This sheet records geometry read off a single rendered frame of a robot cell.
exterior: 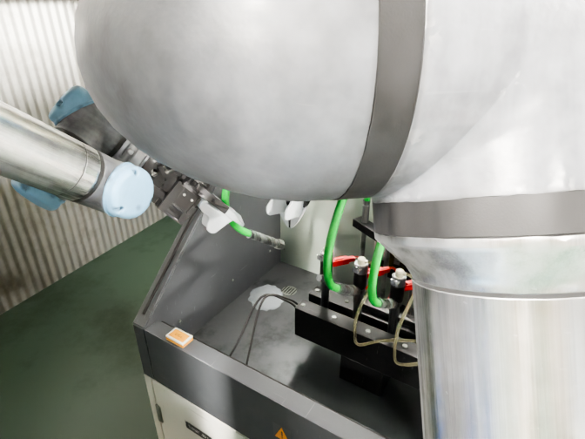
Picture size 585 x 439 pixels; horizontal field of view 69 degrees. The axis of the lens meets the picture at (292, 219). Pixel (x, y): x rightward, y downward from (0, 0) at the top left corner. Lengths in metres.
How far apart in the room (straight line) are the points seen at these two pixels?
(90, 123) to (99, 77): 0.58
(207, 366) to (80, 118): 0.51
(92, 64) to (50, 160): 0.39
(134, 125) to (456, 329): 0.14
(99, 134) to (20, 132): 0.23
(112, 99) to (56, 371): 2.32
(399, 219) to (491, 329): 0.05
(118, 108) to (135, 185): 0.45
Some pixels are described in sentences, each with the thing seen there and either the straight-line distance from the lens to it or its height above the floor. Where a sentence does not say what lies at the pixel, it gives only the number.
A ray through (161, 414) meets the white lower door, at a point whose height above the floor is 0.67.
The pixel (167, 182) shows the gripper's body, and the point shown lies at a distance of 0.78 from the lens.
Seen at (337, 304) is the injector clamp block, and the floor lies 0.98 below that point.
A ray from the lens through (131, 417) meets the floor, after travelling 2.13.
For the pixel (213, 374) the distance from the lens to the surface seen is 0.92.
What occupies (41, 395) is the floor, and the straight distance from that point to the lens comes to 2.38.
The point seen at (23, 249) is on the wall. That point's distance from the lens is 2.91.
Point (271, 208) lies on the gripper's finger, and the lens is 0.74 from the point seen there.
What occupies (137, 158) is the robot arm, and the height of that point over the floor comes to 1.36.
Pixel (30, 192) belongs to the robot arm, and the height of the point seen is 1.35.
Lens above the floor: 1.60
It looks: 28 degrees down
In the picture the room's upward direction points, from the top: straight up
